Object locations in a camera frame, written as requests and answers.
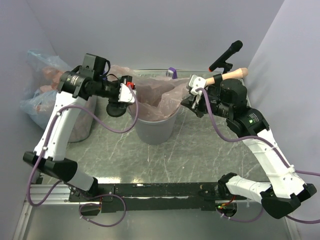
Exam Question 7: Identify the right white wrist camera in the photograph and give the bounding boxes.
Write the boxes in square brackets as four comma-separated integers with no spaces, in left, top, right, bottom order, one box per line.
[187,74,207,96]

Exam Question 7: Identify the grey plastic trash bin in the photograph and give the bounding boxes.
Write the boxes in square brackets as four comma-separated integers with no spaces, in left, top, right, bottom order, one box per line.
[135,107,181,145]

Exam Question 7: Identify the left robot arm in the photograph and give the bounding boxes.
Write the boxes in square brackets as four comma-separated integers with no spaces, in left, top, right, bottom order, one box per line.
[22,53,137,201]

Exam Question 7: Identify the blue bag of pink bags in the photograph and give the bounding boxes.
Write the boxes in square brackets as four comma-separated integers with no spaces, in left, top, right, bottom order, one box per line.
[20,49,97,143]

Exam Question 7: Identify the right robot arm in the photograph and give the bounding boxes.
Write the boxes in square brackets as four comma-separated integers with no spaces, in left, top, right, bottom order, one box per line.
[181,76,317,219]

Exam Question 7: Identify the pink plastic trash bag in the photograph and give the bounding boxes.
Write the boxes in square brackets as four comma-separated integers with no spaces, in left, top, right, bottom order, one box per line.
[110,65,190,122]

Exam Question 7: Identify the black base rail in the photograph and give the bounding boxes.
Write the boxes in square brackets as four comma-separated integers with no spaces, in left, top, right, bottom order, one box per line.
[68,182,233,213]

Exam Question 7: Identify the black microphone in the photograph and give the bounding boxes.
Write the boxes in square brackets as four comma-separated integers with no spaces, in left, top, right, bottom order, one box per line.
[208,40,243,72]

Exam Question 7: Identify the beige microphone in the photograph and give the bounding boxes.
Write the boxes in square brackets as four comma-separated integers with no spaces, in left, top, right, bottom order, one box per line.
[205,67,248,86]

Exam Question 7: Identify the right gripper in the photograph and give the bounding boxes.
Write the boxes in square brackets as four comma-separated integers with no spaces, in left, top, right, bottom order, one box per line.
[180,90,233,119]

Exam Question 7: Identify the purple metronome box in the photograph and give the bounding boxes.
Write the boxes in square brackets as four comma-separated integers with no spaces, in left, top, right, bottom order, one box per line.
[165,67,178,79]

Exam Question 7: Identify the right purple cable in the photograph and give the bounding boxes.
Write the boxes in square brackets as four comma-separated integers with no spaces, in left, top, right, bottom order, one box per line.
[196,87,320,225]

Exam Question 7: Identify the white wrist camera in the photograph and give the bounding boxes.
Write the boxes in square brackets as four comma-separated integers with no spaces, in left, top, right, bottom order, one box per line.
[187,74,207,96]
[118,82,137,104]

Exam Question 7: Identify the aluminium frame rail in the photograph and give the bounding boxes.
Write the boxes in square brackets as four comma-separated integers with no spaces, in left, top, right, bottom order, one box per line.
[12,183,73,240]

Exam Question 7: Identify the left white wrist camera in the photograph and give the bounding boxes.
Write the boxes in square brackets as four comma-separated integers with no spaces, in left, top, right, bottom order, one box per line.
[118,82,137,104]

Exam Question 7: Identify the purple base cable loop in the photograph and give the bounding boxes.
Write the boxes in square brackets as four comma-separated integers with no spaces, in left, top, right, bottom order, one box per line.
[78,194,127,228]

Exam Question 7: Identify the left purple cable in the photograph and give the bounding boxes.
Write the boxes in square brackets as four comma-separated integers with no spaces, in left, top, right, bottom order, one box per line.
[26,86,140,207]

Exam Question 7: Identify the black microphone stand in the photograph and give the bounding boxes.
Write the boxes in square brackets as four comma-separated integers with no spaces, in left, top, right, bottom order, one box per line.
[222,61,233,74]

